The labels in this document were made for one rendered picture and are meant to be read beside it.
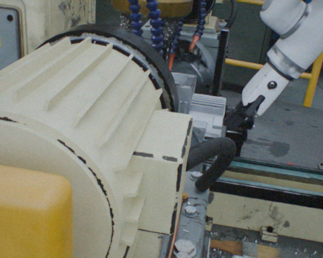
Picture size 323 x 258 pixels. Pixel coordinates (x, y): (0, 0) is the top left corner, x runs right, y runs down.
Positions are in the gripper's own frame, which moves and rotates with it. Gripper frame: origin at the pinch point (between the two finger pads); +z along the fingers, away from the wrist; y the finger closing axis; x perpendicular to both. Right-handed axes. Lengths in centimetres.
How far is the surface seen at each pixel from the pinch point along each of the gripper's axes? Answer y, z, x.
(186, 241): -53, -4, 9
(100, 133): -63, -15, 23
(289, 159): 40, 13, -34
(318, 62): 225, 3, -78
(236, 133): 17.0, 8.6, -7.6
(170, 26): 1.4, -8.2, 23.8
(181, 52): 27.1, 2.2, 17.2
